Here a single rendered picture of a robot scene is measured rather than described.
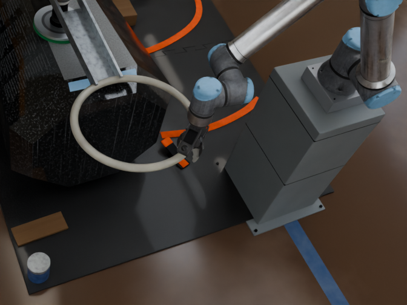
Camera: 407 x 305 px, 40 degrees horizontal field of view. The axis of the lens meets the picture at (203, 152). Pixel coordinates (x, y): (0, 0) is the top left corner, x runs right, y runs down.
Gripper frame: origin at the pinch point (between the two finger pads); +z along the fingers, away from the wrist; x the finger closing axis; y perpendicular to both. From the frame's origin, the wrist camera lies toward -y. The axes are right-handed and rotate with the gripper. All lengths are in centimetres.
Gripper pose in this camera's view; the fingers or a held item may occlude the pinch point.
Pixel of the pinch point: (186, 157)
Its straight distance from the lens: 215.7
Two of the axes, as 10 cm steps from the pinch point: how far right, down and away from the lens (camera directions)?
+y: 4.0, -6.3, 6.6
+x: -8.9, -4.3, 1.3
